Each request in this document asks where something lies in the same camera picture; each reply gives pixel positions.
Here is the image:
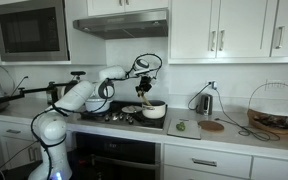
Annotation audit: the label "round wooden trivet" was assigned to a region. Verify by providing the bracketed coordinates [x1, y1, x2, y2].
[197, 119, 225, 133]

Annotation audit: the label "small white saucepan lid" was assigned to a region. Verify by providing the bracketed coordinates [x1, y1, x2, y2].
[120, 105, 144, 115]

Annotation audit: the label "black camera on stand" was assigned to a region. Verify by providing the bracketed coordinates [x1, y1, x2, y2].
[69, 70, 87, 84]

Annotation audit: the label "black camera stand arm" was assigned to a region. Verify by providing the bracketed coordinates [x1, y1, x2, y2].
[0, 75, 82, 108]

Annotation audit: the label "white saucepan with steel handle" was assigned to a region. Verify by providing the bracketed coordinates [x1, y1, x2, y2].
[132, 99, 167, 120]

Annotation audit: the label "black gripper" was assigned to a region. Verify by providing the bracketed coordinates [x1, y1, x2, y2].
[135, 75, 153, 98]

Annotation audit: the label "steel drawer handle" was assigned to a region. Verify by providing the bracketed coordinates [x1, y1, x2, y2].
[191, 157, 218, 168]
[5, 128, 22, 135]

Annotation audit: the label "long black power cable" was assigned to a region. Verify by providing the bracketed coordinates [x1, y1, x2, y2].
[213, 87, 281, 142]

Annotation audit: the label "steel oven door handle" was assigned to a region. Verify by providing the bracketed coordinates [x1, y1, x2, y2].
[90, 154, 161, 168]

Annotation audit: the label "black kettle cable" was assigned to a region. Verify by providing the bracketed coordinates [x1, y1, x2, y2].
[187, 82, 213, 112]

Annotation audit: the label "white wall outlet with plugs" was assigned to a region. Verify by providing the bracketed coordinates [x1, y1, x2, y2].
[206, 79, 218, 91]

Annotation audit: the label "green pepper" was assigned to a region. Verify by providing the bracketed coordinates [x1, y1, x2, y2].
[175, 121, 187, 132]

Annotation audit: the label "white drawer front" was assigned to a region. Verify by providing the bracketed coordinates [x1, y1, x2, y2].
[163, 164, 248, 180]
[0, 119, 36, 142]
[163, 143, 253, 180]
[250, 156, 288, 180]

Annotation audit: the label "wooden spatula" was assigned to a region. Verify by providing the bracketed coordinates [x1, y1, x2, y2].
[137, 91, 153, 107]

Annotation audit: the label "steel range hood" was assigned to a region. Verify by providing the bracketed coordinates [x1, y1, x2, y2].
[72, 8, 169, 41]

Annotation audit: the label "white base cabinet door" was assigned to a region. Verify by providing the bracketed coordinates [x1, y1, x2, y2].
[0, 135, 42, 170]

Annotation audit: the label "steel built-in microwave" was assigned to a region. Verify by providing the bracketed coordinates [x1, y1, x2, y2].
[0, 0, 71, 63]

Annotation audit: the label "white dutch oven pot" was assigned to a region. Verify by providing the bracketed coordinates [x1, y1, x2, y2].
[84, 97, 112, 114]

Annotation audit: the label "black gas cooktop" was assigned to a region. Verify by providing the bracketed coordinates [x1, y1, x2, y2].
[79, 100, 168, 131]

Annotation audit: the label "dark basket contents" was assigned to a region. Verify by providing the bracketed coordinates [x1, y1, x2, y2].
[253, 112, 288, 130]

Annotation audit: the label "steel electric kettle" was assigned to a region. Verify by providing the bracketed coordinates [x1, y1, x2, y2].
[195, 93, 214, 117]

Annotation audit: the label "grey chopping board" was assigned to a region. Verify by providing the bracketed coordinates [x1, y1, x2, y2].
[167, 118, 202, 140]

